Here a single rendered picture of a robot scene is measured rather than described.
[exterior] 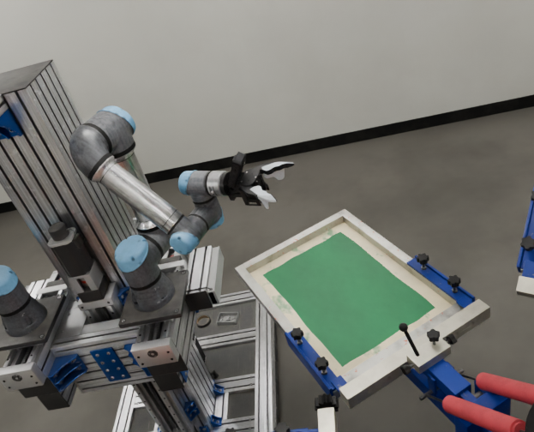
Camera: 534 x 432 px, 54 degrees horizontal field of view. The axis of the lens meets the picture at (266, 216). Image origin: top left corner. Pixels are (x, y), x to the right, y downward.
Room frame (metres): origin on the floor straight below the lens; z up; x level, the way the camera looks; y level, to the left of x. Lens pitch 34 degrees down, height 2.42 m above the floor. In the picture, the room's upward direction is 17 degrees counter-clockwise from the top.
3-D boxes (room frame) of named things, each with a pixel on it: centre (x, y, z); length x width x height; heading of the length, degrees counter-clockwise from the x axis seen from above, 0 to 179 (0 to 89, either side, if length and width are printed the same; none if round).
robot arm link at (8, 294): (1.52, 0.95, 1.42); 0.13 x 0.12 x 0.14; 55
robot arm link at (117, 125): (1.54, 0.39, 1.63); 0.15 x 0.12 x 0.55; 146
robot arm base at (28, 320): (1.51, 0.95, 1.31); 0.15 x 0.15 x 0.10
